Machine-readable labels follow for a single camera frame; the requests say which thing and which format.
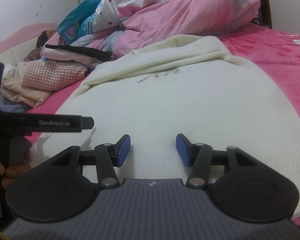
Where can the pink patterned duvet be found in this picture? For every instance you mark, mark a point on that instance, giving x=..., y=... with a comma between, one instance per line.
x=121, y=26

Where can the pink padded headboard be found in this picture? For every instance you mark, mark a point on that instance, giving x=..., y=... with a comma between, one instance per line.
x=15, y=48

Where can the dark wooden door frame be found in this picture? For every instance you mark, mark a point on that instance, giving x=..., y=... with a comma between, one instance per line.
x=264, y=14

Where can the stack of folded clothes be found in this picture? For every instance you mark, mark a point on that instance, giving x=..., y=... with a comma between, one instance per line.
x=29, y=84

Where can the cream white fleece sweater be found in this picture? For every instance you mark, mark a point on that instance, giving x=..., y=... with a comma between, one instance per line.
x=186, y=84

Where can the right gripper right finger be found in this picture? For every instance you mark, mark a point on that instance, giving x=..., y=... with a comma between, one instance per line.
x=239, y=184

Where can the black folded garment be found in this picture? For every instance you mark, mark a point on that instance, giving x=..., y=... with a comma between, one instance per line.
x=100, y=55

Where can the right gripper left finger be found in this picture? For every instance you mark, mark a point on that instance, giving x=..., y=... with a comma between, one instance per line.
x=68, y=183

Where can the person's left hand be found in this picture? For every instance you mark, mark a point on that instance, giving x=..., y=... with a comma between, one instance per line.
x=13, y=172

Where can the pink floral bed blanket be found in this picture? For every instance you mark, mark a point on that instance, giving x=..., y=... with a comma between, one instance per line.
x=275, y=52

